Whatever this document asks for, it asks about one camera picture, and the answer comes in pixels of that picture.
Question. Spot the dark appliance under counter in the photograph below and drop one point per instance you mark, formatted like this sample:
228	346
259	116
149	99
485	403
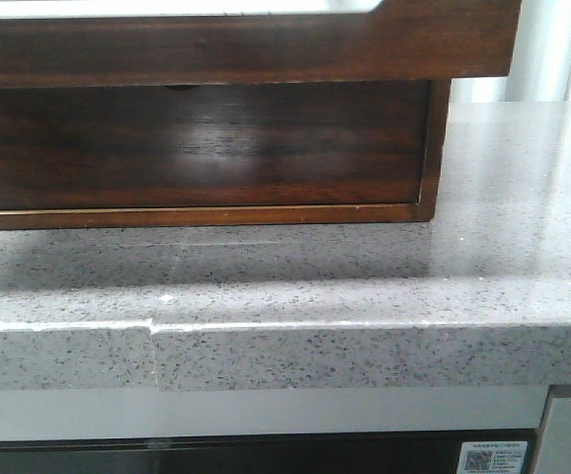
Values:
401	452

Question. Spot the dark wooden drawer cabinet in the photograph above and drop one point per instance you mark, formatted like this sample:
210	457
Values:
433	163

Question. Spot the wooden drawer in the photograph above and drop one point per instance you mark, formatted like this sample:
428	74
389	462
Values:
397	40
216	148

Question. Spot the white QR code label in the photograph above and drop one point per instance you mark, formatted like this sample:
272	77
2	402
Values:
486	457

